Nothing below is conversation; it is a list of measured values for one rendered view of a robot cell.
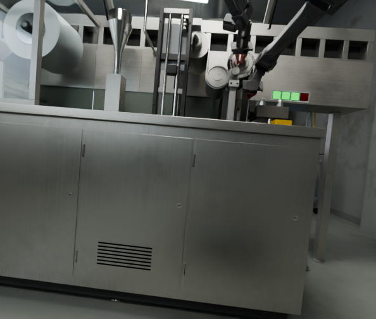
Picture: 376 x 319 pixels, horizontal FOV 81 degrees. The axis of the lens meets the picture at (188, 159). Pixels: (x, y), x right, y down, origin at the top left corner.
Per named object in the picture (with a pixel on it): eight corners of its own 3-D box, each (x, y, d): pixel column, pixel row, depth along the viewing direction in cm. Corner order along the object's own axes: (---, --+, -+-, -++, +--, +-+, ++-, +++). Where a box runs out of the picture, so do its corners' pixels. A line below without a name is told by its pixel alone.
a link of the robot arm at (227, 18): (242, 23, 90) (252, 4, 90) (217, 18, 94) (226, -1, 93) (244, 42, 101) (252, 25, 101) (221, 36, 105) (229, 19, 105)
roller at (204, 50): (181, 57, 120) (184, 31, 119) (185, 73, 145) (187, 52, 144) (207, 59, 119) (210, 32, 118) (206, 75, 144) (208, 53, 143)
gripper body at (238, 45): (252, 52, 105) (256, 37, 99) (231, 52, 106) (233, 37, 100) (250, 45, 109) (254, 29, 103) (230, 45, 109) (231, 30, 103)
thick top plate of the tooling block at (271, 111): (256, 116, 114) (257, 104, 114) (242, 125, 154) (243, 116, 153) (288, 118, 113) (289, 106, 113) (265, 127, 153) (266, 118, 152)
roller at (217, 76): (205, 86, 118) (207, 63, 118) (204, 97, 144) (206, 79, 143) (227, 87, 118) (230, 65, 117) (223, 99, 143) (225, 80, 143)
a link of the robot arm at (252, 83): (278, 59, 97) (261, 50, 97) (273, 76, 92) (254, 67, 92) (263, 78, 108) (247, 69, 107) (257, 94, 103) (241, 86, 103)
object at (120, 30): (97, 118, 127) (104, 18, 125) (107, 121, 141) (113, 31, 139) (120, 120, 126) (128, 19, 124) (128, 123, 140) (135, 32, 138)
